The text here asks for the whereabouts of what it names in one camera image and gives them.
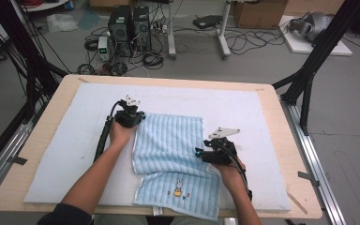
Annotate black frame stand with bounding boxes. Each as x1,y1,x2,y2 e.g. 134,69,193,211
271,0,360,136
0,0,69,124

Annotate coiled black cable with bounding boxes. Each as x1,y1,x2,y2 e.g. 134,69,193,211
142,51,165,70

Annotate grey tape strip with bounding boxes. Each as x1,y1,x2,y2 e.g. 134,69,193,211
297,171,321,188
7,156,28,166

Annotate brown cardboard box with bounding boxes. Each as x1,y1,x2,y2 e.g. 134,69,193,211
233,0,289,30

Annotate clear plastic bag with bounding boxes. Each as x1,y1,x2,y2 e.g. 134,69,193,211
46,13,80,34

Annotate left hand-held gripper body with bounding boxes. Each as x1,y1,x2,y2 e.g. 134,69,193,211
114,95,141,128

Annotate white desk leg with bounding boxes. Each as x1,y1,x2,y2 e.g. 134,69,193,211
167,0,178,60
217,0,233,60

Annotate blue striped towel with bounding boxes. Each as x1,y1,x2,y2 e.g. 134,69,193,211
131,112,222,221

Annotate white foam mat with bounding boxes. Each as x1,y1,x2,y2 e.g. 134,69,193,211
23,82,293,212

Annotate flat black device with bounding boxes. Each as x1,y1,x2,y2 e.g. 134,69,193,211
192,14,223,30

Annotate person's left hand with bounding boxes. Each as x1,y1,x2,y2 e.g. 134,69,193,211
108,120,138,151

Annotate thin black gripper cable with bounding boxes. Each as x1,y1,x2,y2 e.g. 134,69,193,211
220,141,253,202

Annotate aluminium rail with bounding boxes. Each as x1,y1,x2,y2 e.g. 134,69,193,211
0,123,35,204
279,99,347,225

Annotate black sleeved gripper cable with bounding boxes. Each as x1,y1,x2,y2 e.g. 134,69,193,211
93,99,124,164

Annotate loose black floor cables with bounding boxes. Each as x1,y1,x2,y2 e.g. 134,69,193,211
224,26,293,56

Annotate white floor board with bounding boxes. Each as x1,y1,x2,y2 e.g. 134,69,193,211
278,14,353,57

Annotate wide black computer tower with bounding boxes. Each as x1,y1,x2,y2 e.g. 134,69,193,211
107,4,135,58

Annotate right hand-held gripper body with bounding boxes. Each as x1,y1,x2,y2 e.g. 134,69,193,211
202,127,241,166

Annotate white power supply unit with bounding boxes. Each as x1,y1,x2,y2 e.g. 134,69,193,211
97,36,112,62

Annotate narrow black computer tower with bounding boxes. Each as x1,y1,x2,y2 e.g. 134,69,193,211
132,5,153,53

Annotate grey headset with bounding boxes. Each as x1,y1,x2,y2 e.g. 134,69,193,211
288,11,334,43

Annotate person's dark sleeve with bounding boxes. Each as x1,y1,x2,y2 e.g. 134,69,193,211
37,202,94,225

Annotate person's right hand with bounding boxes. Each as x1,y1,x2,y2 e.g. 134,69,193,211
213,157,248,192

